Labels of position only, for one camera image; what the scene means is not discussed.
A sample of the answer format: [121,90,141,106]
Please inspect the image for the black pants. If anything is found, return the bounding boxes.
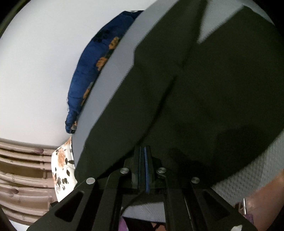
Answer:
[75,1,283,183]

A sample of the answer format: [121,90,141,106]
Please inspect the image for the floral pillow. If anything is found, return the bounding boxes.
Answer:
[51,137,78,202]

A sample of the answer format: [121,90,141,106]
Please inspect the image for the grey mesh mattress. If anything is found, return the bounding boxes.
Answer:
[71,0,284,223]

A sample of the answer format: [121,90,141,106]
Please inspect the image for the blue fleece blanket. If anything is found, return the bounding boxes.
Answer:
[65,10,143,134]

